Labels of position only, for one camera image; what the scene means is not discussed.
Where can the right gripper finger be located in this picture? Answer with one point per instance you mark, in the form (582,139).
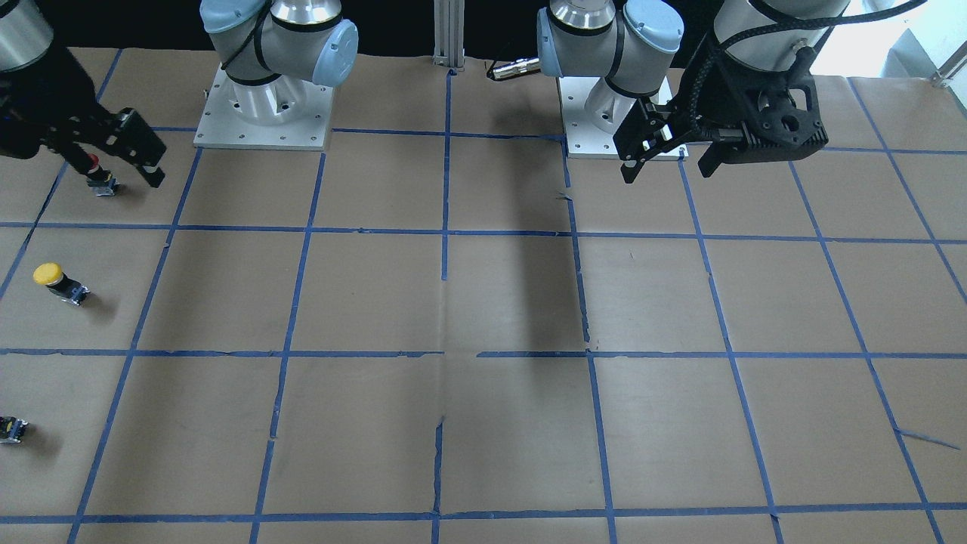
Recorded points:
(129,137)
(75,155)

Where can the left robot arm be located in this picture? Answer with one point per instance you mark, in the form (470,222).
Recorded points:
(680,45)

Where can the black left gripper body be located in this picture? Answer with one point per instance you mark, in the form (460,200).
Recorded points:
(727,97)

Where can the red push button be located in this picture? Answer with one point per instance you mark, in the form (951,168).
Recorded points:
(101,181)

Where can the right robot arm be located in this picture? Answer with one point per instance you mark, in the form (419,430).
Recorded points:
(272,52)

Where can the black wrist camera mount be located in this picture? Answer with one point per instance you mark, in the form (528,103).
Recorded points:
(782,120)

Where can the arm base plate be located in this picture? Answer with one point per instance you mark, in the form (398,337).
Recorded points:
(592,113)
(286,114)

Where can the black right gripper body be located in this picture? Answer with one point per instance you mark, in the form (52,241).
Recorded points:
(39,98)

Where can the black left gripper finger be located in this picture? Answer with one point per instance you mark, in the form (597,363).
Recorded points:
(648,130)
(732,151)

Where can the aluminium frame post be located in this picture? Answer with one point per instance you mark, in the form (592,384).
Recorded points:
(448,34)

